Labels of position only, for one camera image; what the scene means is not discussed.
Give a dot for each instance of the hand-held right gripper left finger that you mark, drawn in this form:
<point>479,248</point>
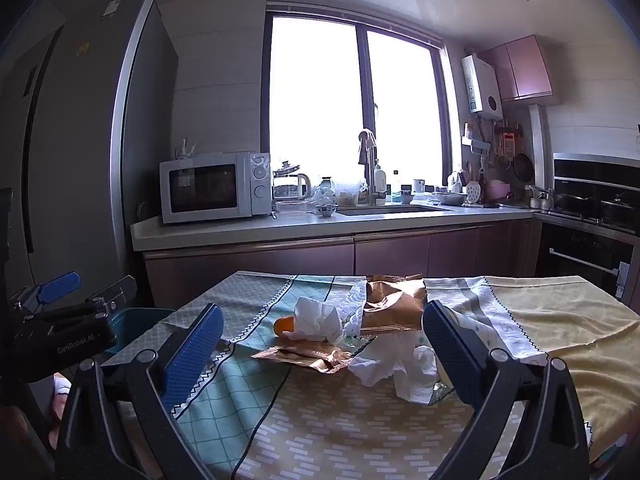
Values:
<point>195,355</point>

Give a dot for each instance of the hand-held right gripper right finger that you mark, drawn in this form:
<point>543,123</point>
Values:
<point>452,355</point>

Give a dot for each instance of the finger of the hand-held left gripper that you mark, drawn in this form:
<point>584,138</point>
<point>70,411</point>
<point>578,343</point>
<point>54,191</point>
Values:
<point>57,284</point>
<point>117,290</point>

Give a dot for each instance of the white blue-dotted paper cup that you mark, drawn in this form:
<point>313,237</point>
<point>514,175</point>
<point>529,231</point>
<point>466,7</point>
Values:
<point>472,327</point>

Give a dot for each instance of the blue plastic bin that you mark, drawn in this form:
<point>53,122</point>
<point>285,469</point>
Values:
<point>135,322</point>

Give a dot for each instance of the large white tissue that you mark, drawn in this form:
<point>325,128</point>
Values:
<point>395,365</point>

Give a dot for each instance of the large brown snack wrapper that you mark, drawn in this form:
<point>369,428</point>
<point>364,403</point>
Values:
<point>392,305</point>

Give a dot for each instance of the orange peel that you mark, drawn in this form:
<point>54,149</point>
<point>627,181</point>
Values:
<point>284,326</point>

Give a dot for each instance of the white foam fruit net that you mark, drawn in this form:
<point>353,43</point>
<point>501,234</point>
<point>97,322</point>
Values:
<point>355,300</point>

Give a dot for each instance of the kitchen counter with brown cabinets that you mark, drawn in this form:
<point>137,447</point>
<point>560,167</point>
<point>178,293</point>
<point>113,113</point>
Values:
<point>250,260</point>

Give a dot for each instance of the yellow cloth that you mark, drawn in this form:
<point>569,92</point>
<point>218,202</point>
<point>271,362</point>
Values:
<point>575,320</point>

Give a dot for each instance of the white microwave oven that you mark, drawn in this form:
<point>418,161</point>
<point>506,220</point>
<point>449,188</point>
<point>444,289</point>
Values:
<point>205,187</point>

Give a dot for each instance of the patterned green beige tablecloth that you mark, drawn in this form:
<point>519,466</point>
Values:
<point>320,425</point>

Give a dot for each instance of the grey refrigerator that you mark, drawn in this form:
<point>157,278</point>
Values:
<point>75,135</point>

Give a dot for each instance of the white plastic holder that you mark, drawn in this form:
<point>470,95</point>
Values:
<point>186,149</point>

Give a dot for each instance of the shallow grey basin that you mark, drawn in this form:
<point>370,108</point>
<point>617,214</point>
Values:
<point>449,198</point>

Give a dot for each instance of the kitchen sink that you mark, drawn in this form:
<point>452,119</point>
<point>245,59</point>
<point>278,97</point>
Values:
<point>390,210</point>

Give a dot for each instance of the black built-in oven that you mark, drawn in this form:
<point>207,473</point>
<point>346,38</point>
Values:
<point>580,255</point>

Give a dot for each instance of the white dotted trivet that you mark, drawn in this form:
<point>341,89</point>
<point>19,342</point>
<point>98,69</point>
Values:
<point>474,191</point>

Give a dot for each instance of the pink bowl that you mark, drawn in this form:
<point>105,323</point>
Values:
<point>498,190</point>

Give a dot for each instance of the white mug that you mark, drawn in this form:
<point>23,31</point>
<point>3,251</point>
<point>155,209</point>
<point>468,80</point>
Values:
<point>419,186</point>

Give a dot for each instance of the clear glass food container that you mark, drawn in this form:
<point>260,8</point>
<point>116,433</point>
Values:
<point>291,207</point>

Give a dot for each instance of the white soap bottle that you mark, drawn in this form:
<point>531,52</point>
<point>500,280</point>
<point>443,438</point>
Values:
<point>380,177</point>

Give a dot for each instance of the clear plastic bag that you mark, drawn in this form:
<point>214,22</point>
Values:
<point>347,194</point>

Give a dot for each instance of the steel kitchen faucet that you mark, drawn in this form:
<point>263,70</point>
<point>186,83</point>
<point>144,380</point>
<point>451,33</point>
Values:
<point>371,180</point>

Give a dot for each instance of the glass kettle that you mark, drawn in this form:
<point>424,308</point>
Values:
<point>287,185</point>

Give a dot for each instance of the blue patterned bowl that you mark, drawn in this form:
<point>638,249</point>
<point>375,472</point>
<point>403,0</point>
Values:
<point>324,210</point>

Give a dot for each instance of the black wok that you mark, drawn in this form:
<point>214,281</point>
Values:
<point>575,204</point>

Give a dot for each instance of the hanging frying pan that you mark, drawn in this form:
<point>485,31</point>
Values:
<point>523,167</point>

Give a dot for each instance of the blue patterned jar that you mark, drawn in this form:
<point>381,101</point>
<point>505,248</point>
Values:
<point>326,189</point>

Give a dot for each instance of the black lidded pot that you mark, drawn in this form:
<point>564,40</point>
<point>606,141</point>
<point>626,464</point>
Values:
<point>620,212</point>

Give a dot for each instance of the cloth hung on faucet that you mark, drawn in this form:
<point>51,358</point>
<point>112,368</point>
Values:
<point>365,147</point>

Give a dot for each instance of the black range hood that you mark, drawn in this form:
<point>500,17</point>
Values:
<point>595,172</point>

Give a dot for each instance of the white water heater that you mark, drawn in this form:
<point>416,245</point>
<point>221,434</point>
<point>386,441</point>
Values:
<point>481,87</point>

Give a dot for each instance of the large kitchen window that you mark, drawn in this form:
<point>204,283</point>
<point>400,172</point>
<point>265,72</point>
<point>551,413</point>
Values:
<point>320,100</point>

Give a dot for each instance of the wall utensil rack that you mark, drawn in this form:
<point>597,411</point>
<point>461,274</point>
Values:
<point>475,144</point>

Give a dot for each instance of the pink wall cabinet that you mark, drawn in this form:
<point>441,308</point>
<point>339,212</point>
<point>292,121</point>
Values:
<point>520,70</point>

